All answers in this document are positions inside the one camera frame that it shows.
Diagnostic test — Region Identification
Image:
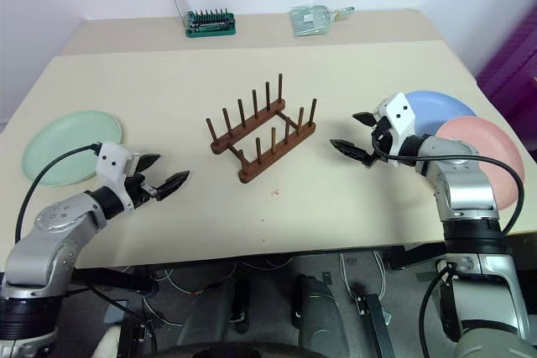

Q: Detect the black robot body cable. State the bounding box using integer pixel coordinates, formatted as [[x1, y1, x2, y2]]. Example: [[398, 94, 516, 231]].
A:
[[419, 262, 458, 358]]

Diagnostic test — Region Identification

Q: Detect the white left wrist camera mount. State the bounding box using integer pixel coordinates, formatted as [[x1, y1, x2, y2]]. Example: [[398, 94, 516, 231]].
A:
[[95, 142, 142, 210]]

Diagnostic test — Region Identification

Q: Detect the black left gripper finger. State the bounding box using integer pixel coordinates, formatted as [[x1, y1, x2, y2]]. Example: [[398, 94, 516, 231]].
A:
[[138, 153, 162, 175], [156, 169, 191, 201]]

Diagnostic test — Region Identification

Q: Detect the black table frame bar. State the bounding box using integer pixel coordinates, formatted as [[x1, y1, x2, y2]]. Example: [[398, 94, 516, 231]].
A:
[[70, 266, 159, 295]]

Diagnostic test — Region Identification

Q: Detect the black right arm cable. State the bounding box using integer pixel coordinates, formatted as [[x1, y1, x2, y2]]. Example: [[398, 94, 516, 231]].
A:
[[371, 131, 525, 237]]

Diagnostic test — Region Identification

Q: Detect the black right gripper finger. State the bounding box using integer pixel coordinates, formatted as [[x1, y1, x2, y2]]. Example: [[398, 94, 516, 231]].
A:
[[352, 111, 381, 127], [329, 138, 375, 167]]

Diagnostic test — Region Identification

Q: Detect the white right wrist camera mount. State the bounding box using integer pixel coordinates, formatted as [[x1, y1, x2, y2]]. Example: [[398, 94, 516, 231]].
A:
[[374, 92, 419, 156]]

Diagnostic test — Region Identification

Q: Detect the grey rounded shape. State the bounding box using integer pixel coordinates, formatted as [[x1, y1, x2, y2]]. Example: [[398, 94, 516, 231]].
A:
[[295, 274, 352, 349]]

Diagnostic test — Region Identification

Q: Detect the black metal leg bar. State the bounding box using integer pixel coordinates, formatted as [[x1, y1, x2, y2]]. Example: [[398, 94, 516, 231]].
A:
[[350, 289, 396, 358]]

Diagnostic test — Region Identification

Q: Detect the wooden dish rack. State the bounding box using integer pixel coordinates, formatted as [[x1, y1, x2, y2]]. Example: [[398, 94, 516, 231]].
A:
[[205, 73, 318, 184]]

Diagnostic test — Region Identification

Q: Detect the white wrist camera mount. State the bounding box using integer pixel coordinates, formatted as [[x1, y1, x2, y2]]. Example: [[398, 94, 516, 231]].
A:
[[374, 92, 419, 156], [95, 142, 142, 210]]

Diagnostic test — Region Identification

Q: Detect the purple furniture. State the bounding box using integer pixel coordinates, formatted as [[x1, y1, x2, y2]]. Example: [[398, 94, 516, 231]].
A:
[[476, 9, 537, 124]]

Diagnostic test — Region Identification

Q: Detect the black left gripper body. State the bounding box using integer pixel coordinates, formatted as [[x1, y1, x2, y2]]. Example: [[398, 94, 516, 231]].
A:
[[123, 172, 164, 209]]

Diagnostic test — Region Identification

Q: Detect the clear plastic bag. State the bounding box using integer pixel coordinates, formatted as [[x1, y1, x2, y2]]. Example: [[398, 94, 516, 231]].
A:
[[289, 4, 356, 37]]

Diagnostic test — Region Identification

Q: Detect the blue plate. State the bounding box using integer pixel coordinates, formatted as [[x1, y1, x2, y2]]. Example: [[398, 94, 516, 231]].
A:
[[404, 90, 479, 137]]

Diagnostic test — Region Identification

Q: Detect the green screwdriver bit set case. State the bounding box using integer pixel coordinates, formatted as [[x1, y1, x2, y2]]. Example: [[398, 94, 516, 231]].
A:
[[167, 0, 237, 39]]

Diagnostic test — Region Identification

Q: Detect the green plate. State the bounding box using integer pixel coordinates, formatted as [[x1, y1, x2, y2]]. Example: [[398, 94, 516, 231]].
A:
[[21, 110, 126, 189]]

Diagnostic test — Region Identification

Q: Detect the white cable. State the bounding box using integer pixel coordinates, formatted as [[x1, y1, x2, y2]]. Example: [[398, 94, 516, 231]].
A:
[[338, 251, 388, 293], [141, 260, 236, 328]]

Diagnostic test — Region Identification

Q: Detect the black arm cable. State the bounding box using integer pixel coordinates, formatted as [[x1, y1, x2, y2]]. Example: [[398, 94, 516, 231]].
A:
[[371, 131, 525, 237], [15, 143, 104, 246]]

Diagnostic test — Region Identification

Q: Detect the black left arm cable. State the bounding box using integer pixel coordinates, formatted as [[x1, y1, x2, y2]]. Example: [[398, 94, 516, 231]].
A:
[[15, 143, 104, 246]]

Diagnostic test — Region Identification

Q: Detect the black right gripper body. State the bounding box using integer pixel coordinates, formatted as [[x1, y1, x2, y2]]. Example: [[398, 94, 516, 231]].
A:
[[370, 116, 396, 163]]

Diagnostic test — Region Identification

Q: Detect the red plate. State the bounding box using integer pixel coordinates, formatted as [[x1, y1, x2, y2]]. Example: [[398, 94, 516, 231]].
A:
[[435, 116, 526, 211]]

